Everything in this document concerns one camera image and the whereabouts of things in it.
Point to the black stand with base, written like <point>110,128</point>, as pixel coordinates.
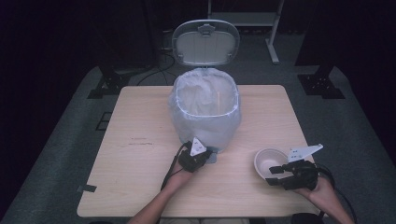
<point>320,85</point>
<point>109,85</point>

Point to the person's right hand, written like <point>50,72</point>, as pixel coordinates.
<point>322,196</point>

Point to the white disposable bowl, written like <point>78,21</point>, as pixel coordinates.
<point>267,163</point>

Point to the clear plastic bin liner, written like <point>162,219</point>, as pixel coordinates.
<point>205,130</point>

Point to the grey white pedal trash can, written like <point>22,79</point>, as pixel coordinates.
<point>205,46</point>

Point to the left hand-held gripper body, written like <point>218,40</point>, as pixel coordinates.
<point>194,155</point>

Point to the white metal stand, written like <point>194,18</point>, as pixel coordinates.
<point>249,18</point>

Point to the person's left hand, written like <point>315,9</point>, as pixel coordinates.
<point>180,177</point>

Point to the black stool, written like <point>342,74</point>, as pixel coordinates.
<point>306,218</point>

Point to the dark tape piece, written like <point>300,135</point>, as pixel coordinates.
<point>86,188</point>

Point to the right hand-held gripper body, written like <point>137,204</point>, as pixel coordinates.
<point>300,177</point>

